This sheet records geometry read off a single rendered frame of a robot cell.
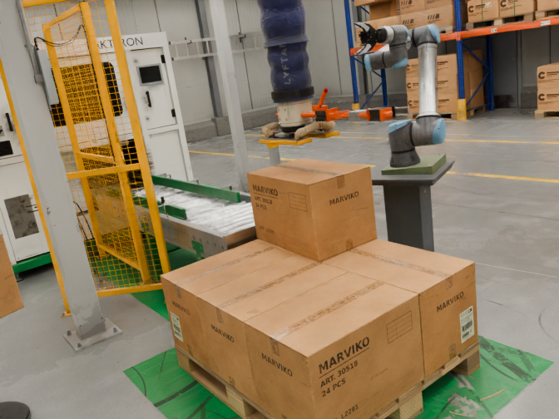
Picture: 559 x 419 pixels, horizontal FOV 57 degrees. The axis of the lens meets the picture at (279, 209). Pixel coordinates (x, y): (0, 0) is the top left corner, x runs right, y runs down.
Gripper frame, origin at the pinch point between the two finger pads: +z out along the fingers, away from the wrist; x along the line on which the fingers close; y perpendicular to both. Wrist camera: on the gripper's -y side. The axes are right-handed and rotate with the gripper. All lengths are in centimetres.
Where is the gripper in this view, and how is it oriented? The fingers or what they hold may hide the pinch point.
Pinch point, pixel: (357, 38)
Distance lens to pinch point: 273.9
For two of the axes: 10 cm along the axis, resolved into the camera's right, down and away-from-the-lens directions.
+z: -7.9, 2.7, -5.5
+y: -6.0, -1.4, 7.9
